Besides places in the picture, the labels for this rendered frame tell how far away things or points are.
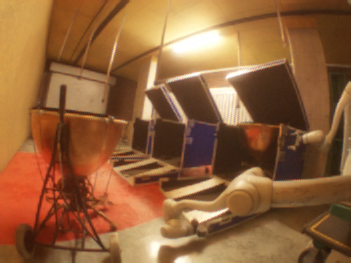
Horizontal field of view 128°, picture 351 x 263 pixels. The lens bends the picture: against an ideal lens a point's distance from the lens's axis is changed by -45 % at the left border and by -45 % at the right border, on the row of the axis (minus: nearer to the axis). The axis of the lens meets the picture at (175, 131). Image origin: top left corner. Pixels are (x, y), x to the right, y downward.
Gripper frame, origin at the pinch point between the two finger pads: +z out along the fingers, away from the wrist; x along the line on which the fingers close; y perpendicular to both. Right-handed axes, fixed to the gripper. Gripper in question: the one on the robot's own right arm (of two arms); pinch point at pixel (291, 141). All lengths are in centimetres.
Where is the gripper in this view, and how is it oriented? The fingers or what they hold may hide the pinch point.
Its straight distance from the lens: 162.9
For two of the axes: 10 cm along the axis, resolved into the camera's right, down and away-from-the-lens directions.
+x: -4.4, 8.8, -2.0
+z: -1.6, 1.5, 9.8
